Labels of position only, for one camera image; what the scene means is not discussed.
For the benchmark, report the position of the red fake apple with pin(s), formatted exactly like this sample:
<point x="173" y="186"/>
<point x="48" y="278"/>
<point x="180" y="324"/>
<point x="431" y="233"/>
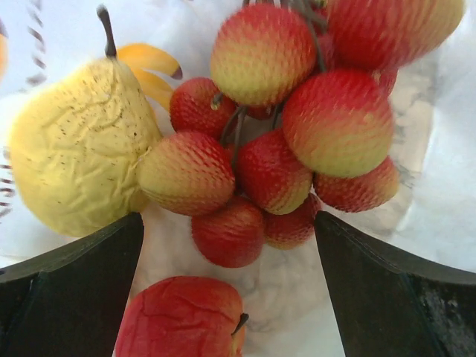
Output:
<point x="183" y="316"/>

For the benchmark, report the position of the red fake lychee bunch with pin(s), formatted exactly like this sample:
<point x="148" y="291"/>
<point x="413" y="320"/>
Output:
<point x="328" y="74"/>

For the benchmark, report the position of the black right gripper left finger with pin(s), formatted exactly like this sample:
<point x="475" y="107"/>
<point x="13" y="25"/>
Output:
<point x="70" y="301"/>

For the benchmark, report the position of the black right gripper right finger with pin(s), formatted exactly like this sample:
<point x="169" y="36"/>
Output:
<point x="389" y="302"/>

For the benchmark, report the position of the yellow fake pear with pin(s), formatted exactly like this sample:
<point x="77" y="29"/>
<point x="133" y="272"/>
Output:
<point x="75" y="147"/>

